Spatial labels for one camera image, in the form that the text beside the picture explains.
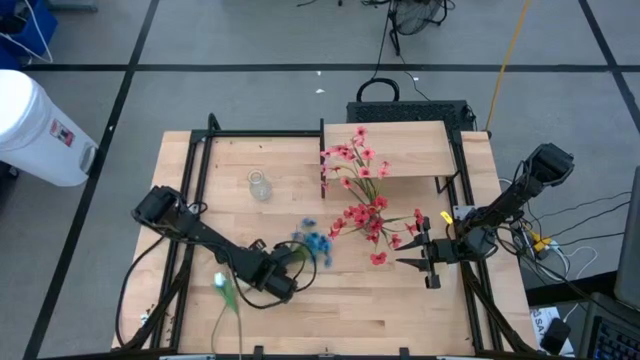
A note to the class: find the grey monitor back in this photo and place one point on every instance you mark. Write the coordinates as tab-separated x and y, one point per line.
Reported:
630	240

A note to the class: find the artificial tulip stem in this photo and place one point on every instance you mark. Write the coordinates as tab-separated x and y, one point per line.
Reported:
219	280

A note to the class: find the small black box device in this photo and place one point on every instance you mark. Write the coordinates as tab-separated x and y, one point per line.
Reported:
555	336

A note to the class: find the dark laptop keyboard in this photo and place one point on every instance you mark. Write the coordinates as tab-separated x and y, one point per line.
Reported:
615	340

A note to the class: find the white printed paper sheet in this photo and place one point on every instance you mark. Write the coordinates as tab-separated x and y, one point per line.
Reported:
540	320

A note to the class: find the wooden shelf with black posts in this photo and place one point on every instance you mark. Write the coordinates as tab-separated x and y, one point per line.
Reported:
415	150

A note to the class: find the black metal table frame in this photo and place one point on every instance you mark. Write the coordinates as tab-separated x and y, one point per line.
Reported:
250	133

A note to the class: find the white trash bin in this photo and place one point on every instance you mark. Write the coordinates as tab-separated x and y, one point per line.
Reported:
35	125

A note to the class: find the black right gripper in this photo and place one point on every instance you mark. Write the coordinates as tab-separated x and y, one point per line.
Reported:
442	251

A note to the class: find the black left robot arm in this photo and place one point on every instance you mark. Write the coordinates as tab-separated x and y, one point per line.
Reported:
200	230

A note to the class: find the blue storage bin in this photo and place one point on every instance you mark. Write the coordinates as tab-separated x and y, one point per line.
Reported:
35	30

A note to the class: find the black table edge clamp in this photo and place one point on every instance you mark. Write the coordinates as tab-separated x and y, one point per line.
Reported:
258	351
404	352

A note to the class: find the clear glass bottle vase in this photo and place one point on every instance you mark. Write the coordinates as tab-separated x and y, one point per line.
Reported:
260	190

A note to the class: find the black computer case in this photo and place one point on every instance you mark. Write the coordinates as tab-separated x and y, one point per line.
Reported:
410	111

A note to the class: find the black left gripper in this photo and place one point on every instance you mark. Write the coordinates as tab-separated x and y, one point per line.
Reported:
275	275

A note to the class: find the black floor fan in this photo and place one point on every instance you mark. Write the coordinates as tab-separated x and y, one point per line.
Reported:
417	17

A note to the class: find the red artificial flower bunch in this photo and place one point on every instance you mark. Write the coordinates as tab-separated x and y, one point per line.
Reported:
365	172
361	216

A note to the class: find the blue artificial flower bunch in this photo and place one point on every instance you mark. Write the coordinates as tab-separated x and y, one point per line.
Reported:
314	242

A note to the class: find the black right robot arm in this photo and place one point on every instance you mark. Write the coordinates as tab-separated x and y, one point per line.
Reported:
500	207

